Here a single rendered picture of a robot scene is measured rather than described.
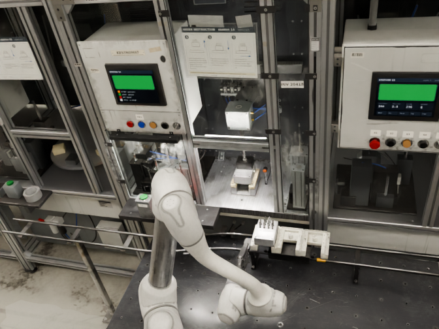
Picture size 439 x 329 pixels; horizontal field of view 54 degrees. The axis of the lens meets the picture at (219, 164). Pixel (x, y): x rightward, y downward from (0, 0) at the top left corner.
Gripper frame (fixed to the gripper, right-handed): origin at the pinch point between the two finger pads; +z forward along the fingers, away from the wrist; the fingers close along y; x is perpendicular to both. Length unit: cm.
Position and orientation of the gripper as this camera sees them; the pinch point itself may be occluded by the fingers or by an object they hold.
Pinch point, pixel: (247, 244)
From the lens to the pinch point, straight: 210.3
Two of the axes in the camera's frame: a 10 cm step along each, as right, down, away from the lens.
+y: -1.3, -7.8, -6.1
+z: 2.6, -6.2, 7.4
